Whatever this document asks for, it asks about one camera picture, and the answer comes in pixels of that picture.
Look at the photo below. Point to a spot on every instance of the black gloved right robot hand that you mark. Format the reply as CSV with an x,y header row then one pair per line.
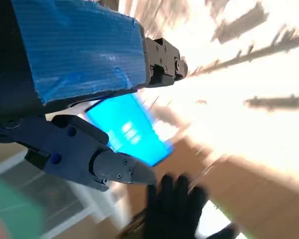
x,y
172,211

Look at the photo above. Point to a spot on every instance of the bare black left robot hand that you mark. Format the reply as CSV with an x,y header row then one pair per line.
x,y
77,49

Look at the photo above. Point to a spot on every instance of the green cutting mat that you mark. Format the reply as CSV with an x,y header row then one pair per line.
x,y
12,206

